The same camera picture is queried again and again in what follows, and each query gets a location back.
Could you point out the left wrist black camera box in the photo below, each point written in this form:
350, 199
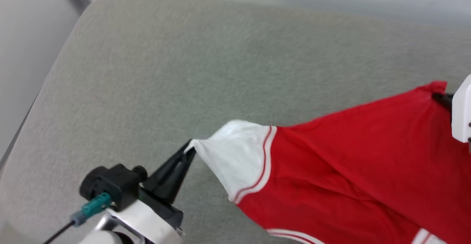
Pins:
121, 187

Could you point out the red garment with white sleeves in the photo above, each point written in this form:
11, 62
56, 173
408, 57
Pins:
349, 163

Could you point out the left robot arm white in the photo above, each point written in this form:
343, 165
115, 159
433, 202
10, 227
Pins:
99, 238

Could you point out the grey fabric sofa cushion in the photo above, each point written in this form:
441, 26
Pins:
220, 71

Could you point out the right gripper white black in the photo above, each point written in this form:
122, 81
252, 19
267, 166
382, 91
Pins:
463, 111

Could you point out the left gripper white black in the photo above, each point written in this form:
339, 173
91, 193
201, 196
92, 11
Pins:
154, 223

